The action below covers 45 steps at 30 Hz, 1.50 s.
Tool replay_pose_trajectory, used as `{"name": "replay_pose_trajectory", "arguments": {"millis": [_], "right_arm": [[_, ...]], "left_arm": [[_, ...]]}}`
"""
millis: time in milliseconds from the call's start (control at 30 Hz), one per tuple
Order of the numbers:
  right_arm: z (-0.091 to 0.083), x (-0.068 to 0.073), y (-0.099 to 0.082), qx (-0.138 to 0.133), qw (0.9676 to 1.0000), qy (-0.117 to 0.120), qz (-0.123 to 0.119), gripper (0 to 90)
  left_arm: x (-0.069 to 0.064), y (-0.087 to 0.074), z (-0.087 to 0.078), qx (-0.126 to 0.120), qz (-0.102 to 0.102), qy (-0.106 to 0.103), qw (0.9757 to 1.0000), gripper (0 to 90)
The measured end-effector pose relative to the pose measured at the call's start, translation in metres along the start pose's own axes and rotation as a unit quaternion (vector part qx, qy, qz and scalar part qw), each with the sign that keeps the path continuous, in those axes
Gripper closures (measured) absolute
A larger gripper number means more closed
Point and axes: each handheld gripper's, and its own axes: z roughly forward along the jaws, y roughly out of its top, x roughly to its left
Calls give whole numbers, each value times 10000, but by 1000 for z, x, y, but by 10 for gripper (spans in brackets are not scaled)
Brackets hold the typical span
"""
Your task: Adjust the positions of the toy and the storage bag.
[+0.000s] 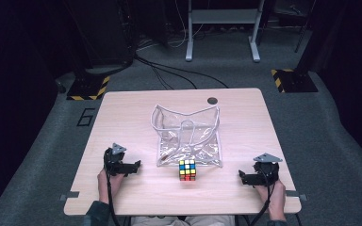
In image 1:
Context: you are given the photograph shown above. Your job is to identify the colourful puzzle cube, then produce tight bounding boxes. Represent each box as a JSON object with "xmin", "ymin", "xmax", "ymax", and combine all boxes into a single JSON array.
[{"xmin": 178, "ymin": 159, "xmax": 197, "ymax": 182}]

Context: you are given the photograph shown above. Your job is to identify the person's beige pants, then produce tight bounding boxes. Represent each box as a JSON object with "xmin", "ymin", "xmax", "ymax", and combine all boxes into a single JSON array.
[{"xmin": 131, "ymin": 215, "xmax": 236, "ymax": 226}]

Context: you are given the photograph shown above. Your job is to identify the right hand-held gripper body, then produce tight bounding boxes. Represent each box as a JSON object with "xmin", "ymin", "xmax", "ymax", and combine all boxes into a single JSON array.
[{"xmin": 253, "ymin": 153, "xmax": 283, "ymax": 187}]

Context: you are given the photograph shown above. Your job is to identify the person's right hand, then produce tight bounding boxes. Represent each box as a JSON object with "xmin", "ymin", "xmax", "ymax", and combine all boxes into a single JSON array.
[{"xmin": 253, "ymin": 179, "xmax": 287, "ymax": 209}]

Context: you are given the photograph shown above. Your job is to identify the black yellow striped base plate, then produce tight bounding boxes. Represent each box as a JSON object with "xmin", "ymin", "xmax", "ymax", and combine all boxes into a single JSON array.
[
  {"xmin": 271, "ymin": 69, "xmax": 319, "ymax": 94},
  {"xmin": 66, "ymin": 74, "xmax": 111, "ymax": 102}
]

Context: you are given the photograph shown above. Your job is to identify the person's left hand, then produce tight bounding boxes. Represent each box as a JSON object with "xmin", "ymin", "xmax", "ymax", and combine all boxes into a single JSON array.
[{"xmin": 97, "ymin": 169, "xmax": 125, "ymax": 199}]

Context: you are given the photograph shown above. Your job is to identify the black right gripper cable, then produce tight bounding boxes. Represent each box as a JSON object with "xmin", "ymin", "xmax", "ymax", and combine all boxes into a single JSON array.
[{"xmin": 249, "ymin": 183, "xmax": 277, "ymax": 226}]

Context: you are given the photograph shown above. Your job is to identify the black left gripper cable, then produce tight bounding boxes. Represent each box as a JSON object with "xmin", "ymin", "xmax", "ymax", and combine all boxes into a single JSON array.
[{"xmin": 105, "ymin": 170, "xmax": 122, "ymax": 226}]

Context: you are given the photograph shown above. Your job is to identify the clear plastic bag white trim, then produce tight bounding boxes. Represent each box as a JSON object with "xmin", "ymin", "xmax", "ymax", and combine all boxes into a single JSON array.
[{"xmin": 150, "ymin": 104, "xmax": 224, "ymax": 169}]

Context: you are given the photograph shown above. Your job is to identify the black floor cables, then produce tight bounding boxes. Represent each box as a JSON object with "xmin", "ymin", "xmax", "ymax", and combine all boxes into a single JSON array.
[{"xmin": 134, "ymin": 55, "xmax": 230, "ymax": 90}]

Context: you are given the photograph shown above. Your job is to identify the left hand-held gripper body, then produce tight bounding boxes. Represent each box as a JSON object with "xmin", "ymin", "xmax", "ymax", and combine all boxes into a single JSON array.
[{"xmin": 103, "ymin": 142, "xmax": 130, "ymax": 177}]

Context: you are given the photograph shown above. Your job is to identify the grey metal table bracket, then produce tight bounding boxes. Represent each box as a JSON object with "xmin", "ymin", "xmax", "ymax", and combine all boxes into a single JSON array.
[
  {"xmin": 59, "ymin": 190, "xmax": 80, "ymax": 202},
  {"xmin": 285, "ymin": 189, "xmax": 308, "ymax": 202}
]

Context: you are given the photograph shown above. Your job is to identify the white metal desk frame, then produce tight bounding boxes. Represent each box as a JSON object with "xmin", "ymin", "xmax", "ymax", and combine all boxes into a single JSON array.
[{"xmin": 185, "ymin": 0, "xmax": 265, "ymax": 63}]

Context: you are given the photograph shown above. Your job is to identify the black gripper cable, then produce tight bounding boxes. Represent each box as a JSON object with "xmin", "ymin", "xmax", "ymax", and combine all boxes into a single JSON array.
[
  {"xmin": 105, "ymin": 170, "xmax": 122, "ymax": 226},
  {"xmin": 249, "ymin": 183, "xmax": 277, "ymax": 226}
]

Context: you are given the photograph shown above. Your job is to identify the white floor cables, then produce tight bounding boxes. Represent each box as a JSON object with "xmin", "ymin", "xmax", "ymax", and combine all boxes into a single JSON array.
[{"xmin": 136, "ymin": 0, "xmax": 206, "ymax": 51}]

